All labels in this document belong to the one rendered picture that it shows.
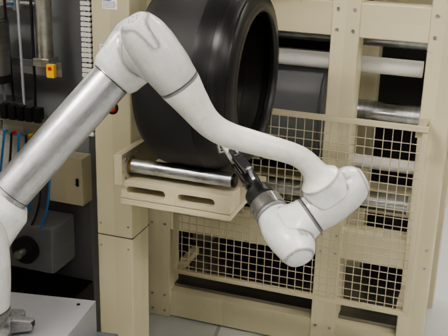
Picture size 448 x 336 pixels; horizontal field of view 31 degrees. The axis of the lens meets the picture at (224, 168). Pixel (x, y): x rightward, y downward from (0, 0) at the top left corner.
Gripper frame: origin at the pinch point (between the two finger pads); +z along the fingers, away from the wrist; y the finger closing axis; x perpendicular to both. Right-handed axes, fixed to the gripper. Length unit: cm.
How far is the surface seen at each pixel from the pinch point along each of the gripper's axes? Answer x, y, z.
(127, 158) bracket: -25.0, 13.4, 27.4
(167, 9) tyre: -0.1, -28.5, 33.0
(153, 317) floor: -35, 125, 46
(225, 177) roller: -1.8, 15.1, 5.9
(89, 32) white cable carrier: -20, -10, 62
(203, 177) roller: -7.4, 15.8, 9.8
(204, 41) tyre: 4.1, -25.4, 18.0
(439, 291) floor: 88, 160, 17
